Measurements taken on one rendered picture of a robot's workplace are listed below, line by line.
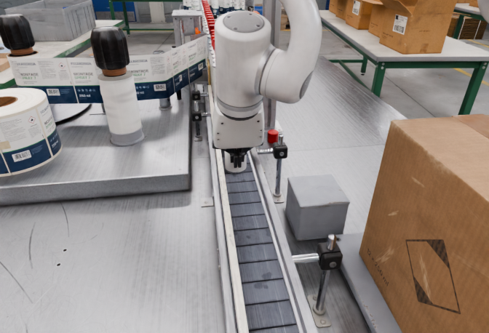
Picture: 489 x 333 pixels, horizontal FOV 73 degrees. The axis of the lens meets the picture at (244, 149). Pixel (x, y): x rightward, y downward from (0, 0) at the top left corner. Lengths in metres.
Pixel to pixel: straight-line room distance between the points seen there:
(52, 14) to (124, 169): 2.08
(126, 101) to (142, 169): 0.19
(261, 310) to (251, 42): 0.38
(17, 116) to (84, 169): 0.18
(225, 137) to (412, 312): 0.41
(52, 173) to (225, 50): 0.56
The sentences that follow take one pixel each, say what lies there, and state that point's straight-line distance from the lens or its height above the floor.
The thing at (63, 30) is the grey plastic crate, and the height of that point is 0.88.
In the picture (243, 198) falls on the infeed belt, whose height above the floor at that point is 0.88.
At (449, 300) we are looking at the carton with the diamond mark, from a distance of 0.47.
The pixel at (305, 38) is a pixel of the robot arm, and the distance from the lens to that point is 0.48.
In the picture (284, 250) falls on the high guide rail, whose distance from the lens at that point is 0.49.
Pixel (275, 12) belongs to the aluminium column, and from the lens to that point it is 0.99.
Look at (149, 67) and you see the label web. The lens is 1.10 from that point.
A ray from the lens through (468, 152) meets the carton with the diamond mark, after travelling 0.47.
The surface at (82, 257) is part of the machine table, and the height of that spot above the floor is 0.83.
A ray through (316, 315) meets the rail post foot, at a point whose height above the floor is 0.83.
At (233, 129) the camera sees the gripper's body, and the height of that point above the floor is 1.04.
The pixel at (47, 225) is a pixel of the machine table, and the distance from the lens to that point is 0.83.
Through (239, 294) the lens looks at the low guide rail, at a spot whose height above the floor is 0.92.
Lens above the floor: 1.32
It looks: 30 degrees down
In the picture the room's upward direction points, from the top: straight up
